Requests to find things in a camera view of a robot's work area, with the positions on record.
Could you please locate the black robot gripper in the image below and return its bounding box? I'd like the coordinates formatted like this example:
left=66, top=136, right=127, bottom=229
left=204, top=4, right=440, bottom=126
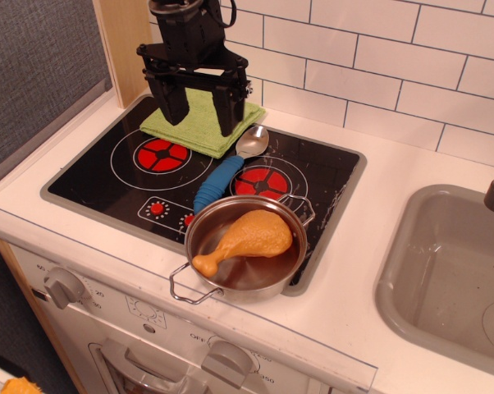
left=137, top=1, right=251, bottom=137

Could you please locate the orange toy chicken drumstick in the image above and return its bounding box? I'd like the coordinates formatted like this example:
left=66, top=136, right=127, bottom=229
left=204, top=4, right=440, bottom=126
left=192, top=209, right=293, bottom=277

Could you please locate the stainless steel pot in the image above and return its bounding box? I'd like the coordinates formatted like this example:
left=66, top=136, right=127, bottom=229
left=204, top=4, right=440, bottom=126
left=169, top=195, right=316, bottom=305

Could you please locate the green folded cloth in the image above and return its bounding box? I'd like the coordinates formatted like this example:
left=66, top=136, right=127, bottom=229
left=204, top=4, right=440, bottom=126
left=140, top=89, right=265, bottom=159

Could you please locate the black toy stovetop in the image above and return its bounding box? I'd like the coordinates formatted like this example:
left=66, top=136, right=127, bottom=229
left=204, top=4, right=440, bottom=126
left=41, top=97, right=366, bottom=296

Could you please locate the red left stove knob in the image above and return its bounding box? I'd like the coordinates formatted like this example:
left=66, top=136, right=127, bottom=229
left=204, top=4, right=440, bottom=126
left=149, top=202, right=165, bottom=216

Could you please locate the red stove knob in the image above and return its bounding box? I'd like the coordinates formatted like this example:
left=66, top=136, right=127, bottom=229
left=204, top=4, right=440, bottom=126
left=184, top=214, right=194, bottom=227
left=149, top=202, right=165, bottom=216

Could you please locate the red right stove knob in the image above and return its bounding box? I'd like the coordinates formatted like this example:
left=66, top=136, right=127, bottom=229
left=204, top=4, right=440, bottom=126
left=184, top=214, right=194, bottom=227

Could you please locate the white toy oven front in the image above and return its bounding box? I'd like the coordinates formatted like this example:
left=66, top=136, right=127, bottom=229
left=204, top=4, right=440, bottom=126
left=12, top=247, right=352, bottom=393

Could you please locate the grey timer knob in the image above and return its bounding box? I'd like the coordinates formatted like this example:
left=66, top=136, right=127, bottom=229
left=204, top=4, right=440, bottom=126
left=43, top=267, right=85, bottom=309

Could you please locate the grey oven knob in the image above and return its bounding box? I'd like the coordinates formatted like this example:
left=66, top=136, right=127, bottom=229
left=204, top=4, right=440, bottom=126
left=201, top=341, right=254, bottom=388

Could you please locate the grey toy sink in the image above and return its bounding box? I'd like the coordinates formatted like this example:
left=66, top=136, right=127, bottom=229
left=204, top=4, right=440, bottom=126
left=375, top=185, right=494, bottom=375

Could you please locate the orange object bottom left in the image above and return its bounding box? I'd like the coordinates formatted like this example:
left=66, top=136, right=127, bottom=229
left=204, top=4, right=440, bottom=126
left=0, top=377, right=43, bottom=394

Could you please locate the blue handled metal spoon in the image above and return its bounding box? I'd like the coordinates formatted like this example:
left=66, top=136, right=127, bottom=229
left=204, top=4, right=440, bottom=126
left=194, top=126, right=269, bottom=214

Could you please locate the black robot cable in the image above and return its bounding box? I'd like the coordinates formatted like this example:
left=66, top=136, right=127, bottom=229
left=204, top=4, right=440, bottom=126
left=213, top=0, right=238, bottom=29

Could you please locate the wooden side post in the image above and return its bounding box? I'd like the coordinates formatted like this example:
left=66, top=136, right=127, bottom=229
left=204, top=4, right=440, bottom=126
left=93, top=0, right=152, bottom=108

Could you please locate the grey oven door handle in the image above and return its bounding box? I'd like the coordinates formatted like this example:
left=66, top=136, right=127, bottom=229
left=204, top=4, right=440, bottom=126
left=98, top=340, right=209, bottom=393

